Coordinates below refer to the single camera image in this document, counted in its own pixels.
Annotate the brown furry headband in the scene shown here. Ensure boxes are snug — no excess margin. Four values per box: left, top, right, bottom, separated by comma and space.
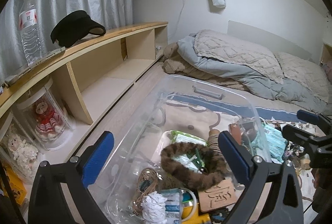
160, 142, 228, 191

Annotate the carved wooden tag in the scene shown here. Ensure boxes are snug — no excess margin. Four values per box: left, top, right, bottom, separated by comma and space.
198, 178, 237, 212

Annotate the teal wipes pack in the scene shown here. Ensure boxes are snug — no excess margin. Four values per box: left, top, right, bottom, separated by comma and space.
261, 121, 288, 164

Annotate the beige quilted pillow right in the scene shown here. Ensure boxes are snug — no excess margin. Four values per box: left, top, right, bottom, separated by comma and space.
275, 52, 329, 102

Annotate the beige quilted pillow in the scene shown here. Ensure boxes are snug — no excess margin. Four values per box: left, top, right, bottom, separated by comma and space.
194, 29, 284, 84
275, 52, 329, 102

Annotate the green clothes peg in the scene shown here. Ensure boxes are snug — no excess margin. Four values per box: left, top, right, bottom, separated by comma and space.
187, 148, 207, 173

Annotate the grey blue quilt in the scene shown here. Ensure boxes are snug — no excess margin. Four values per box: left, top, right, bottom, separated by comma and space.
177, 36, 327, 113

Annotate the red dress doll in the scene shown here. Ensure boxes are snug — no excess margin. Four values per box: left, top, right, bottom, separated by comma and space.
35, 100, 65, 142

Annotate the green wet wipes pack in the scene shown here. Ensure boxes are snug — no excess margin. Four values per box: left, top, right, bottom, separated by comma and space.
170, 130, 207, 173

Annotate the wooden shelf unit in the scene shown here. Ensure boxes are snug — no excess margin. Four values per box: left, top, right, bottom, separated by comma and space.
1, 21, 168, 163

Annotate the clear plastic storage bin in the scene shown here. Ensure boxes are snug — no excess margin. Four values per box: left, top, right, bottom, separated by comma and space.
89, 75, 271, 223

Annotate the white sheep doll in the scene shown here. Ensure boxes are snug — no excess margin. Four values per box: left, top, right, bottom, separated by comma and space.
7, 134, 39, 176

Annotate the crumpled white paper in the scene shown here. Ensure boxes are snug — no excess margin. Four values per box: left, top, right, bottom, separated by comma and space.
141, 191, 167, 224

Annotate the beige quilted pillow left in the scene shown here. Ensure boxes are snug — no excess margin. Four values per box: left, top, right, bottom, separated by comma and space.
194, 29, 284, 84

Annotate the black sun visor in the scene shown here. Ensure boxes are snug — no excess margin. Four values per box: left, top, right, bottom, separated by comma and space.
50, 10, 106, 48

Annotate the grey curtain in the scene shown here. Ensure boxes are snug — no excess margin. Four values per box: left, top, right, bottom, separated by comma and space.
1, 0, 133, 80

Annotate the clear water bottle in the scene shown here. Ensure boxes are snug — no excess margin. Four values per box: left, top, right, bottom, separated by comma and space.
18, 0, 42, 66

